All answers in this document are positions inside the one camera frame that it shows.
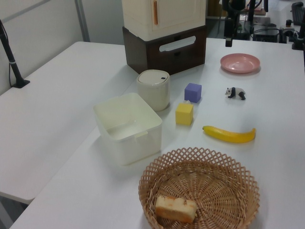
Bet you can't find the cream plastic box with handle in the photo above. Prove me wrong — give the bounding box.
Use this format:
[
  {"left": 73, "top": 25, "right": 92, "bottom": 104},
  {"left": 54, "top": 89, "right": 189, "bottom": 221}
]
[{"left": 122, "top": 0, "right": 206, "bottom": 41}]

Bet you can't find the woven wicker basket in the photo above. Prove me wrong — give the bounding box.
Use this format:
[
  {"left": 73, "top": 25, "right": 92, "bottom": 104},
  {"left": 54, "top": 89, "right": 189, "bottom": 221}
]
[{"left": 138, "top": 146, "right": 261, "bottom": 229}]

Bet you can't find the white open plastic bin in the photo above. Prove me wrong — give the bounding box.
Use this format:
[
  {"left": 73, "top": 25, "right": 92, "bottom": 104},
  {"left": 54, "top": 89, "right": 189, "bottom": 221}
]
[{"left": 92, "top": 92, "right": 163, "bottom": 167}]

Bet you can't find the purple foam cube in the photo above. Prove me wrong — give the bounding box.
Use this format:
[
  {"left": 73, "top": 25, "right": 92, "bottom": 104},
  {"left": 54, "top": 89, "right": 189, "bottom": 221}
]
[{"left": 184, "top": 83, "right": 203, "bottom": 104}]

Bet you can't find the black table clamp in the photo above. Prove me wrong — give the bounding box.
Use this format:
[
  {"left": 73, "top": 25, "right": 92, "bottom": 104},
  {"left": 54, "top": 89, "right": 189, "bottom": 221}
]
[{"left": 291, "top": 32, "right": 305, "bottom": 51}]

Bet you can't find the yellow toy banana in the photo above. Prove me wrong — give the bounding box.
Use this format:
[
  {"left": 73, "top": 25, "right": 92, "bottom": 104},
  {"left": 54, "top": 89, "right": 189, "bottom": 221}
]
[{"left": 202, "top": 125, "right": 256, "bottom": 144}]

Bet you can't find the toy bread slice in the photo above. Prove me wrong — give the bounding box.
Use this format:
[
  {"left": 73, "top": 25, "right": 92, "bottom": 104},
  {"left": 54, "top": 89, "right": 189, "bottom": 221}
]
[{"left": 155, "top": 195, "right": 198, "bottom": 224}]

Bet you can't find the black monitor stand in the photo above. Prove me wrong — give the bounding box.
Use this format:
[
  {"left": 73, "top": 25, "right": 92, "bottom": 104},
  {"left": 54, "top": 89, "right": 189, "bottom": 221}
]
[{"left": 247, "top": 0, "right": 259, "bottom": 22}]

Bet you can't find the black electronics box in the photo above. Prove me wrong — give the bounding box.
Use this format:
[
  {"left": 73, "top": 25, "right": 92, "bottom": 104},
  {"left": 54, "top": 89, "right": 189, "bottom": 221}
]
[{"left": 253, "top": 28, "right": 280, "bottom": 43}]

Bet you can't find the pink plastic plate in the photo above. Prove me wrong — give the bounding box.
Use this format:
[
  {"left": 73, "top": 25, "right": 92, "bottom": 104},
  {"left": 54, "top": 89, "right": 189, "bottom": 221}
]
[{"left": 220, "top": 53, "right": 261, "bottom": 73}]

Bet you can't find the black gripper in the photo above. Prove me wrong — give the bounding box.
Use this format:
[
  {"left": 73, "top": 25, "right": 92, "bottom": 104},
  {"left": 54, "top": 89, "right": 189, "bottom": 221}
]
[{"left": 224, "top": 18, "right": 236, "bottom": 47}]

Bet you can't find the black camera stand pole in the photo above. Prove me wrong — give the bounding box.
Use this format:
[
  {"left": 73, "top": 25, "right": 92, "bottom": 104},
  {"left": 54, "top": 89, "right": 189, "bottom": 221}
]
[{"left": 0, "top": 19, "right": 31, "bottom": 89}]

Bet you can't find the brown drawer with white handle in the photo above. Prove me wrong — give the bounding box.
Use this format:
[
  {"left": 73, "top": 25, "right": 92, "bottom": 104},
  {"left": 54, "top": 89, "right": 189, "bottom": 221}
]
[{"left": 145, "top": 31, "right": 207, "bottom": 60}]

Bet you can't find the small cream lidded trash can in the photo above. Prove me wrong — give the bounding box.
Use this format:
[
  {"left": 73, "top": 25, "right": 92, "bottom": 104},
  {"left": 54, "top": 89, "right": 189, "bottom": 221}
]
[{"left": 136, "top": 69, "right": 171, "bottom": 112}]

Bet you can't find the yellow foam cube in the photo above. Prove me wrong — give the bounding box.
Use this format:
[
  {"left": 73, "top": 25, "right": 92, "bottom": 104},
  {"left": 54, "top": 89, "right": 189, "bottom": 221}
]
[{"left": 175, "top": 103, "right": 194, "bottom": 125}]

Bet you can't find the toy panda figure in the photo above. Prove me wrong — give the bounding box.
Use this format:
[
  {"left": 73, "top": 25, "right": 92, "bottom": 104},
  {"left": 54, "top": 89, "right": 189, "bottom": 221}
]
[{"left": 224, "top": 86, "right": 247, "bottom": 101}]

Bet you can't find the dark brown drawer cabinet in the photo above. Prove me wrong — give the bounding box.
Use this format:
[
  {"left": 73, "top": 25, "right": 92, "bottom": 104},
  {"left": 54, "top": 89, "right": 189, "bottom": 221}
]
[{"left": 122, "top": 24, "right": 207, "bottom": 75}]

